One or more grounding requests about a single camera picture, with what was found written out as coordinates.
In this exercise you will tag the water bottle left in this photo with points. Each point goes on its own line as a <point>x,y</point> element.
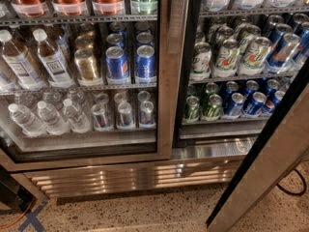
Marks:
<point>29,122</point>

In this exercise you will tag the water bottle right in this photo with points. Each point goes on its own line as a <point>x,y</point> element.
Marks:
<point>79,122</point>

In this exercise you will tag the front gold can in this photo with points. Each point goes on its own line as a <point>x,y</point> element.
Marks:
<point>88,69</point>

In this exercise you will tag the green can bottom far left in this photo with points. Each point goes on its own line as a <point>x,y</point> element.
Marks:
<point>191,111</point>

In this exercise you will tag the white 7Up can left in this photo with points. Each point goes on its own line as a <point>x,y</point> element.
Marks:
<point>225,64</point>

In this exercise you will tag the white 7up can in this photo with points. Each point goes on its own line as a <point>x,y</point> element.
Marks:
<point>225,64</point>
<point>252,62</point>

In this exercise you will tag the small silver can middle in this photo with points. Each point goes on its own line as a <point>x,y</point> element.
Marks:
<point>125,117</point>

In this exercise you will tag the blue can bottom right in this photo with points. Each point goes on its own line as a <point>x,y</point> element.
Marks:
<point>253,105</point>

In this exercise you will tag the silver blue can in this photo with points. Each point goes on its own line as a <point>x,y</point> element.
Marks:
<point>282,53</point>

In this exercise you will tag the blue pepsi can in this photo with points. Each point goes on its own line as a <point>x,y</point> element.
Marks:
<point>117,68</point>
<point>145,71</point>

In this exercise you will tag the water bottle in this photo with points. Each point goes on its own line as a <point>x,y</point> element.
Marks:
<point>79,122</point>
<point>52,118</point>
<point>29,122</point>

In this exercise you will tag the tea bottle white cap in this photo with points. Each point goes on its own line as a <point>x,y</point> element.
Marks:
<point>52,58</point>

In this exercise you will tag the blue tape cross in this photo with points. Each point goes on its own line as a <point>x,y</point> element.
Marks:
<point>32,219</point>

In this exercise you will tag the front blue Pepsi can right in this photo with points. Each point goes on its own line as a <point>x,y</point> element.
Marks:
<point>145,71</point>

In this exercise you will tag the blue can bottom left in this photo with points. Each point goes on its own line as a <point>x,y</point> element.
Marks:
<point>234,106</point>

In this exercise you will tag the front blue Pepsi can left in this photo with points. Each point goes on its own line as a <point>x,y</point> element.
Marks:
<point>117,68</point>

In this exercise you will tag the small silver can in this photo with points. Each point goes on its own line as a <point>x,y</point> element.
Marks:
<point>102,117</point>
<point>147,114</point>
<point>125,117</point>

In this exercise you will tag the water bottle middle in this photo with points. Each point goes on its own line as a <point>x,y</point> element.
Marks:
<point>52,118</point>

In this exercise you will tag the green can bottom shelf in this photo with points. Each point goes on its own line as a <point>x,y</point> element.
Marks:
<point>211,110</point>

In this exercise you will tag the green white can far left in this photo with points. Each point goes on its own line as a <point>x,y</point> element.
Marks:
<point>200,66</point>

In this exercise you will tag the small silver can left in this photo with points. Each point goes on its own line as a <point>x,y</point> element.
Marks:
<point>102,117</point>

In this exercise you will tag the white 7Up can right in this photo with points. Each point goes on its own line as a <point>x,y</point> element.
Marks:
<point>252,62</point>

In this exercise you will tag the small silver can right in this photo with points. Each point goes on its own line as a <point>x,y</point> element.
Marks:
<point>147,114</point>

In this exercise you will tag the steel fridge base grille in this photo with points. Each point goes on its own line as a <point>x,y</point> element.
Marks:
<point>204,163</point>

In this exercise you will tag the tea bottle far left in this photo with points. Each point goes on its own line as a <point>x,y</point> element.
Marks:
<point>22,62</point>

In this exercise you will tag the steel fridge door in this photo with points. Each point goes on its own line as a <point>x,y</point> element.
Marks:
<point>279,148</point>
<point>128,30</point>

